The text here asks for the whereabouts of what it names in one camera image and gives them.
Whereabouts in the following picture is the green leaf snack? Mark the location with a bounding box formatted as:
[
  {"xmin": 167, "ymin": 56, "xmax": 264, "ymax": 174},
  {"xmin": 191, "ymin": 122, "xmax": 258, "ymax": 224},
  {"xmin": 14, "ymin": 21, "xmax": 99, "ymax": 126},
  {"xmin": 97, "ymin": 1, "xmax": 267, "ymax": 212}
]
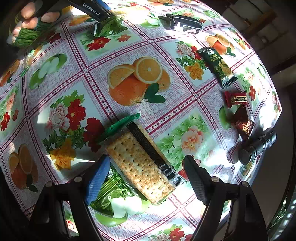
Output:
[{"xmin": 93, "ymin": 16, "xmax": 127, "ymax": 37}]

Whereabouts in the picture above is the green striped snack pack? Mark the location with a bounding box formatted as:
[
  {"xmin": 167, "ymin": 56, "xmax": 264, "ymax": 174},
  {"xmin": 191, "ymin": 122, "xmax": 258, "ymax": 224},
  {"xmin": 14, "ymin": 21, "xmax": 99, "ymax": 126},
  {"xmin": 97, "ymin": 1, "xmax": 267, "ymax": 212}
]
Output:
[{"xmin": 90, "ymin": 166, "xmax": 150, "ymax": 218}]

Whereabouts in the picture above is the green-end cracker pack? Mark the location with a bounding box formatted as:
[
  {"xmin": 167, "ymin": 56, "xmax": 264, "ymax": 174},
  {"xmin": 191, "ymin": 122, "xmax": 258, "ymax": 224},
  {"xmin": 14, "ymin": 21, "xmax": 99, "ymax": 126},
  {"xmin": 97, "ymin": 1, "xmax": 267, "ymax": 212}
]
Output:
[{"xmin": 97, "ymin": 113, "xmax": 182, "ymax": 205}]

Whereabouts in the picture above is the left hand green glove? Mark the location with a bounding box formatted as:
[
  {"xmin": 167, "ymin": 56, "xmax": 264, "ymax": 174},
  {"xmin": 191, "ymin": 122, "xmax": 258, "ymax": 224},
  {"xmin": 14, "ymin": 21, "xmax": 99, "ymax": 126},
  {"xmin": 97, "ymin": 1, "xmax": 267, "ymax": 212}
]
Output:
[{"xmin": 6, "ymin": 1, "xmax": 62, "ymax": 48}]

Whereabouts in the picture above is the black flashlight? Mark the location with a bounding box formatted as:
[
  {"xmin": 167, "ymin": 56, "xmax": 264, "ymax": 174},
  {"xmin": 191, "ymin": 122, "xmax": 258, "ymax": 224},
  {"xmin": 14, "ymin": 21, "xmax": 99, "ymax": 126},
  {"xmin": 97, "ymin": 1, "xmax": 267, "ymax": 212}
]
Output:
[{"xmin": 238, "ymin": 128, "xmax": 277, "ymax": 165}]

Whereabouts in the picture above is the dark red triangular pack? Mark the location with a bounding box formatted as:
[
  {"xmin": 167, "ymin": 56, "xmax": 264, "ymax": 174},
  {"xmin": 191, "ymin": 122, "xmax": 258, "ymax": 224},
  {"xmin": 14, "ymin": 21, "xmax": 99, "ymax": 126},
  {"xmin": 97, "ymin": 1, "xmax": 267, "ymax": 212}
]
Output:
[{"xmin": 231, "ymin": 104, "xmax": 254, "ymax": 142}]

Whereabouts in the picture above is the black foil snack pack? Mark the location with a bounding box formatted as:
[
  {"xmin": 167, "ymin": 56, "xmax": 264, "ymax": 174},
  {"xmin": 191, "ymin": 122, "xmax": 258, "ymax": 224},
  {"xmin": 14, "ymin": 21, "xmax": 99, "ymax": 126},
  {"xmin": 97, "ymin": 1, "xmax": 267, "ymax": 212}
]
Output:
[{"xmin": 158, "ymin": 14, "xmax": 204, "ymax": 34}]

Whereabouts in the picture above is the small red candy pack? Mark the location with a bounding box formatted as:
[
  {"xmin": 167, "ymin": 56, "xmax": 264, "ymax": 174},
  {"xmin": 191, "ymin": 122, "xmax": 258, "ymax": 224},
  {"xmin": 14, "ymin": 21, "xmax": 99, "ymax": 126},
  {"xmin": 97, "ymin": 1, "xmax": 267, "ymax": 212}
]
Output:
[{"xmin": 224, "ymin": 91, "xmax": 247, "ymax": 108}]

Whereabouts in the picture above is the floral plastic tablecloth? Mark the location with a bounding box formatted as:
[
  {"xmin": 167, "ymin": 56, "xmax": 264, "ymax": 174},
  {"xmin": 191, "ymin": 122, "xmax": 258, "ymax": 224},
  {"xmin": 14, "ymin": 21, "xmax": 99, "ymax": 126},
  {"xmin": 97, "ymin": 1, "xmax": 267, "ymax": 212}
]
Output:
[{"xmin": 1, "ymin": 1, "xmax": 281, "ymax": 240}]

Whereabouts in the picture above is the dark green snack pack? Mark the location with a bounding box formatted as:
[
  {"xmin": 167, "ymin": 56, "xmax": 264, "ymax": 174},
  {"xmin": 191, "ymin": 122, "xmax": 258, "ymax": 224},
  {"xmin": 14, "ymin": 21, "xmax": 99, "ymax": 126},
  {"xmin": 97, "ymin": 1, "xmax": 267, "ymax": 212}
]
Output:
[{"xmin": 198, "ymin": 47, "xmax": 238, "ymax": 89}]

